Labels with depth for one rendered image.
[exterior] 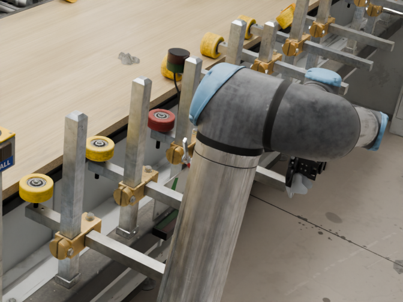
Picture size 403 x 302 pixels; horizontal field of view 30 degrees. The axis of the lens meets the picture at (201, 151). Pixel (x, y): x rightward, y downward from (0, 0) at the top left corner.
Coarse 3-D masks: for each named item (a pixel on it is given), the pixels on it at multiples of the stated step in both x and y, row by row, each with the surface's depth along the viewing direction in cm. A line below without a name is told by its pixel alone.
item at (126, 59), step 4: (128, 52) 249; (120, 56) 248; (124, 56) 249; (128, 56) 245; (132, 56) 249; (136, 56) 248; (124, 60) 246; (128, 60) 245; (132, 60) 247; (136, 60) 247; (124, 64) 245; (128, 64) 245; (132, 64) 246
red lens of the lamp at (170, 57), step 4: (168, 52) 200; (168, 56) 200; (172, 56) 198; (176, 56) 198; (180, 56) 198; (184, 56) 198; (188, 56) 200; (168, 60) 200; (172, 60) 199; (176, 60) 199; (180, 60) 199; (184, 60) 199; (180, 64) 199
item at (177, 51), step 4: (172, 48) 202; (176, 48) 202; (180, 48) 203; (172, 52) 199; (176, 52) 200; (180, 52) 200; (184, 52) 201; (188, 52) 201; (176, 64) 199; (184, 64) 200; (172, 72) 204; (176, 84) 205; (176, 88) 205
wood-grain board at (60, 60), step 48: (96, 0) 293; (144, 0) 301; (192, 0) 308; (240, 0) 316; (288, 0) 325; (0, 48) 243; (48, 48) 248; (96, 48) 253; (144, 48) 259; (192, 48) 264; (0, 96) 215; (48, 96) 219; (96, 96) 223; (48, 144) 196
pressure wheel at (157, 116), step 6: (150, 114) 216; (156, 114) 217; (162, 114) 216; (168, 114) 218; (174, 114) 218; (150, 120) 215; (156, 120) 214; (162, 120) 214; (168, 120) 215; (174, 120) 216; (150, 126) 216; (156, 126) 215; (162, 126) 214; (168, 126) 215; (156, 144) 222
